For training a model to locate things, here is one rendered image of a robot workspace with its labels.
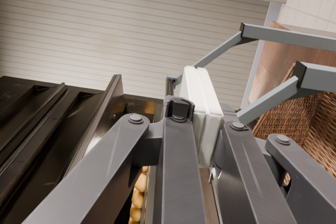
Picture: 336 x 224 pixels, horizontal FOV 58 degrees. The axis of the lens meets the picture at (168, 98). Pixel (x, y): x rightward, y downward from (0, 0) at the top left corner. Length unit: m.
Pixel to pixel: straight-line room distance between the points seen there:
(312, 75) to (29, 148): 1.05
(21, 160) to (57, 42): 2.51
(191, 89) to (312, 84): 0.47
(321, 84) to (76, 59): 3.20
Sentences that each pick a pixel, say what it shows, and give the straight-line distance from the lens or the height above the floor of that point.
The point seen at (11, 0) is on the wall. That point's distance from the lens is 3.74.
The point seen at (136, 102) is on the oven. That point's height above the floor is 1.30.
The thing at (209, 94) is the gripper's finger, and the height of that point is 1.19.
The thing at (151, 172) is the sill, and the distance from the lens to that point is 1.21.
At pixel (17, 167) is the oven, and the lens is 1.23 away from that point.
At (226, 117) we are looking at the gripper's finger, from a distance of 0.16.
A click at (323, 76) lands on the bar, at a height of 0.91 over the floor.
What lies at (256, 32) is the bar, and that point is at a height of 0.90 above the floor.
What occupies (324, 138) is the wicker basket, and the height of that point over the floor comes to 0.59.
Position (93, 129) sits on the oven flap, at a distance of 1.15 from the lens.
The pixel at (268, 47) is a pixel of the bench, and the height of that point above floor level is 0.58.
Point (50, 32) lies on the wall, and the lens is 3.63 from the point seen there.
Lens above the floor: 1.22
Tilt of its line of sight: 3 degrees down
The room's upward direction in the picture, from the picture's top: 82 degrees counter-clockwise
